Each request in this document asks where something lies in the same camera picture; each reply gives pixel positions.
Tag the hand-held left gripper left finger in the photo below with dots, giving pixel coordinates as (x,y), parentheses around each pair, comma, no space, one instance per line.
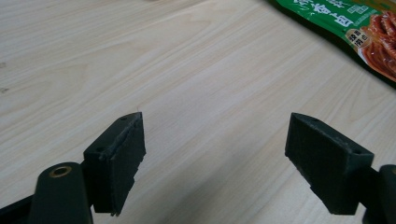
(120,163)

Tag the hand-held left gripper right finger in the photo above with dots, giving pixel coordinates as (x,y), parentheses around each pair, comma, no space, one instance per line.
(327,165)

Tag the green snack packet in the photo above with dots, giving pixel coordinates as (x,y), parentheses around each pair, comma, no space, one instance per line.
(358,29)

